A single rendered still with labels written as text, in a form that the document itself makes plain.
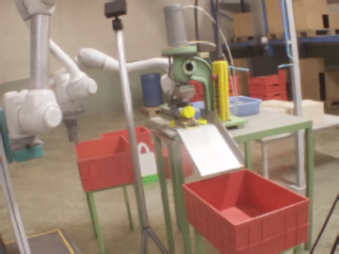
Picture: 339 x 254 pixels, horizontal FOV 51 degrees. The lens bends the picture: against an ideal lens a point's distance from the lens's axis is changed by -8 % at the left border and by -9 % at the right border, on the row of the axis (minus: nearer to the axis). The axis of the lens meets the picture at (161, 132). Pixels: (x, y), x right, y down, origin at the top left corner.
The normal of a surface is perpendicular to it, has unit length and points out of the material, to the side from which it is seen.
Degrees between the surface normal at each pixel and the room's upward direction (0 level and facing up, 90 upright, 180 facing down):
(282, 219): 90
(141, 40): 90
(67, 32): 90
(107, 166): 90
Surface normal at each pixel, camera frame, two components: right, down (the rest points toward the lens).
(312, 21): 0.29, 0.17
